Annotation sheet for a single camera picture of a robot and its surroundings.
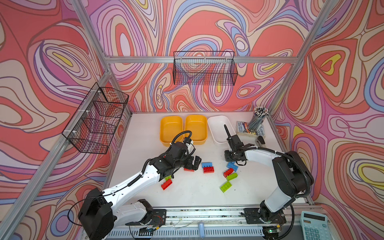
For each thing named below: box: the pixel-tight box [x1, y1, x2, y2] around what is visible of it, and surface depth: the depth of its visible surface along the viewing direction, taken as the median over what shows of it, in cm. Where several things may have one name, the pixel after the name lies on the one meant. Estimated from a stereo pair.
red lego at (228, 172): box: [223, 168, 235, 178], surface depth 88 cm
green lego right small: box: [226, 172, 238, 181], surface depth 87 cm
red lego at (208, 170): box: [203, 166, 215, 174], surface depth 90 cm
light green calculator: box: [299, 211, 334, 240], surface depth 71 cm
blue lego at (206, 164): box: [201, 162, 213, 169], surface depth 90 cm
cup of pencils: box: [249, 106, 269, 133], surface depth 98 cm
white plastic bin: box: [207, 115, 236, 144], surface depth 109 cm
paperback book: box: [236, 121, 266, 138], surface depth 107 cm
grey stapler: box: [255, 135, 266, 148], surface depth 100 cm
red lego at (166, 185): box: [161, 179, 173, 191], surface depth 84 cm
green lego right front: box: [219, 181, 232, 193], surface depth 84 cm
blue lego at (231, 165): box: [226, 161, 239, 172], surface depth 92 cm
